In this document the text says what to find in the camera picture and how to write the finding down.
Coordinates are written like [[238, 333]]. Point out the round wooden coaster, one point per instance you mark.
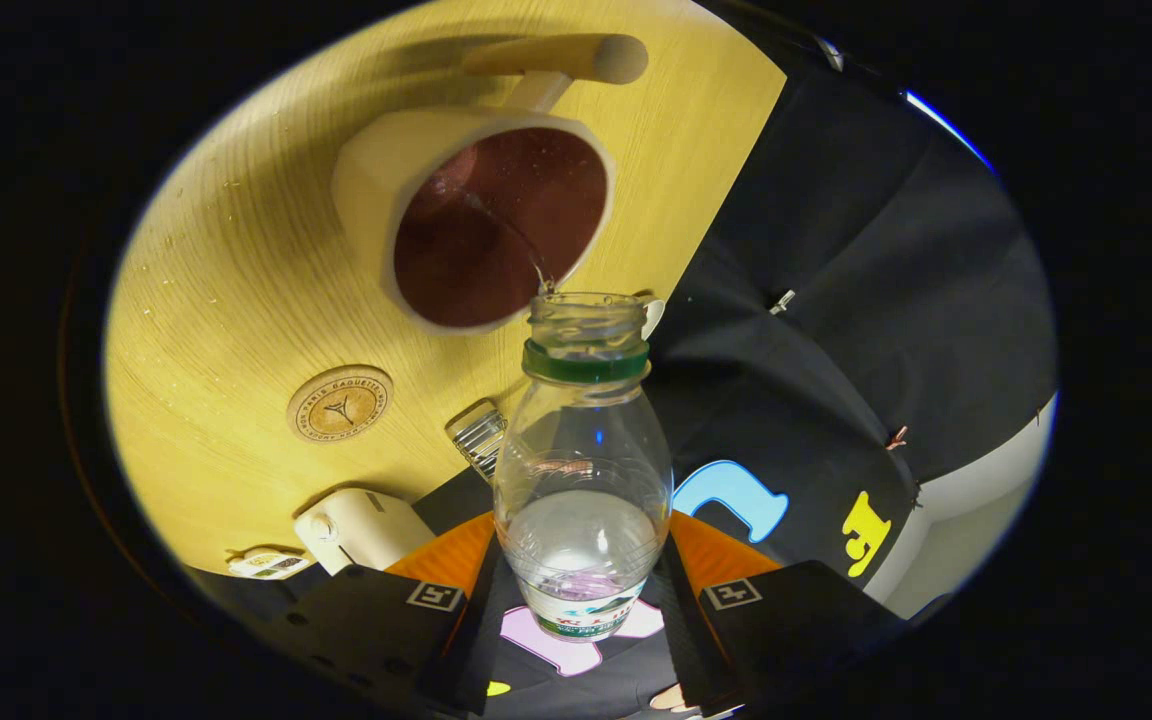
[[339, 405]]

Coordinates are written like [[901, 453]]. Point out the wooden table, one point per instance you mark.
[[236, 300]]

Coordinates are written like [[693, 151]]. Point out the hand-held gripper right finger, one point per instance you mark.
[[806, 620]]

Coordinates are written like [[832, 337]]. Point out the black backdrop cloth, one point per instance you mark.
[[836, 220]]

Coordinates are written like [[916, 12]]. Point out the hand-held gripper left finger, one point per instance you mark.
[[366, 620]]

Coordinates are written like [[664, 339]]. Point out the white clip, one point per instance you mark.
[[783, 301]]

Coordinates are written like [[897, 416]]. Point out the orange clip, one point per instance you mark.
[[897, 437]]

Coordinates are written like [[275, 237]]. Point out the clear plastic juice bottle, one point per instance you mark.
[[581, 470]]

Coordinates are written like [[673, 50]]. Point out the white divided bean tray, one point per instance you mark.
[[271, 565]]

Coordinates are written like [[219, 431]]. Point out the white toaster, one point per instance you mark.
[[366, 530]]

